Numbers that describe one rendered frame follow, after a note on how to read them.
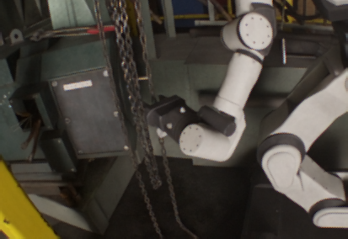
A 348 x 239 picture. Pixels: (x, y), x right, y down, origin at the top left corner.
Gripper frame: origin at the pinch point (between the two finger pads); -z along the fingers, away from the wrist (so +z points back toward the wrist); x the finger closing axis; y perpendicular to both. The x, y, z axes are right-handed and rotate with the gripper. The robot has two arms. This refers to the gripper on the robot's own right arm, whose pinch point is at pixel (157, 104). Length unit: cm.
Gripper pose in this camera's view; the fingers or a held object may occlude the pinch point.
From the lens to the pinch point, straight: 74.0
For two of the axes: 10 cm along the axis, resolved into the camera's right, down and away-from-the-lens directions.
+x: 8.3, -3.6, 4.2
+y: -1.2, -8.6, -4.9
